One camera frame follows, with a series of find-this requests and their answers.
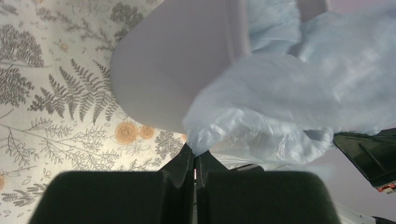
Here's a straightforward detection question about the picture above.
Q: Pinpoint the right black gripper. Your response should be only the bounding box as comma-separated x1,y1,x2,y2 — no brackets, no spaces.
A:
333,128,396,194

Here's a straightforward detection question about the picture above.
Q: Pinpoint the light blue plastic trash bag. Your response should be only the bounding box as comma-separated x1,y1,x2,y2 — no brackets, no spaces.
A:
183,0,396,167

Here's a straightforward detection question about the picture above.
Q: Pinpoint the floral patterned table mat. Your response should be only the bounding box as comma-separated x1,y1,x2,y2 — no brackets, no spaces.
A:
0,0,186,224

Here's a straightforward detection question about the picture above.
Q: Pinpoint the grey plastic trash bin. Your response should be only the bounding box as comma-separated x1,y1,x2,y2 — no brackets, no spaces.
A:
110,0,329,134

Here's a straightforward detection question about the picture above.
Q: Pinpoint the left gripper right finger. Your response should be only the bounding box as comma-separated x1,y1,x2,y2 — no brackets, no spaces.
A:
195,152,339,224

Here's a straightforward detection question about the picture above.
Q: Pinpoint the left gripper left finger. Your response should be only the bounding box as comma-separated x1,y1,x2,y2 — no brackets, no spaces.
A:
30,145,194,224

